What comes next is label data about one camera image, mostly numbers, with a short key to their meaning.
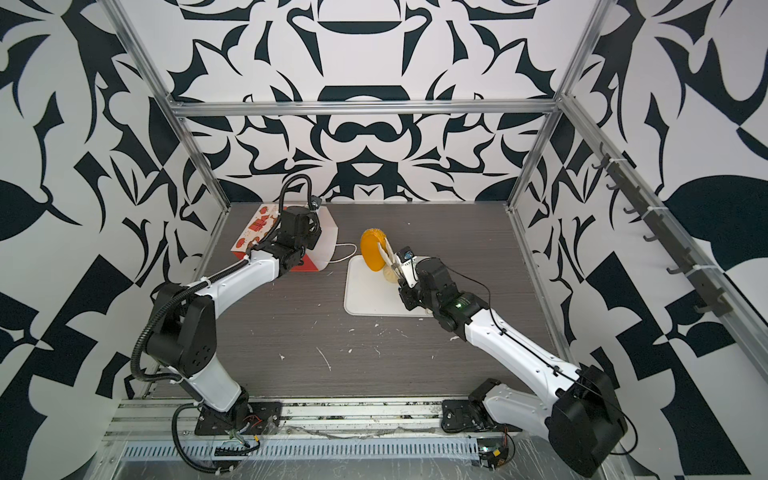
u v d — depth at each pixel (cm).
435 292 59
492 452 71
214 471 67
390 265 83
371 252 91
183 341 46
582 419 40
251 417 72
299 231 71
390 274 96
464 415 74
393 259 83
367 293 92
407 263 69
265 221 98
